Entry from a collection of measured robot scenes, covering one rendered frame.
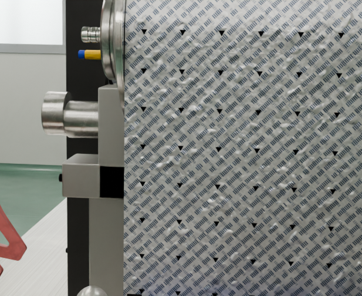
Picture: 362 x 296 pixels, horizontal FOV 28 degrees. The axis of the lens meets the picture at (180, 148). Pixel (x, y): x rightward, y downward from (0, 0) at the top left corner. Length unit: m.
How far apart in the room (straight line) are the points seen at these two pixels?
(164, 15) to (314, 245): 0.21
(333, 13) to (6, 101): 6.02
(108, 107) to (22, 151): 5.90
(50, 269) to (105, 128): 0.50
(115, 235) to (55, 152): 5.78
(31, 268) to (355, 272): 0.64
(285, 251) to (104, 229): 0.18
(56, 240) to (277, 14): 0.79
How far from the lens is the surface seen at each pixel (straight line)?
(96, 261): 0.69
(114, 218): 0.67
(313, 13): 0.56
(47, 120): 0.67
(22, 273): 1.11
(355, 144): 0.57
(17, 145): 6.54
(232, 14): 0.56
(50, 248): 1.23
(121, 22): 0.56
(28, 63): 6.44
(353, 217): 0.58
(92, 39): 0.65
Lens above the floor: 1.26
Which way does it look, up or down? 9 degrees down
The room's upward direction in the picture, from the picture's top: 1 degrees clockwise
